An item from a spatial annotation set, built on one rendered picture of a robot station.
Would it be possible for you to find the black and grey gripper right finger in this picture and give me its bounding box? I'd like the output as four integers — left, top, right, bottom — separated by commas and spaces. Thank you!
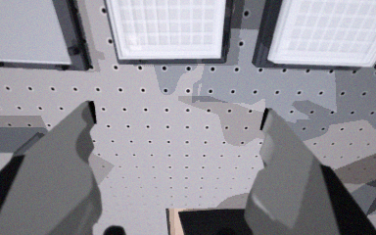
244, 108, 376, 235

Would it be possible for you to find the grey button panel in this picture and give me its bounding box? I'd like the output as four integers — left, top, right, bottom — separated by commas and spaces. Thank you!
0, 132, 41, 169

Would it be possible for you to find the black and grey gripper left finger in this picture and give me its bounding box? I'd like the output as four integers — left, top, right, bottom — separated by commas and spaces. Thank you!
0, 100, 103, 235

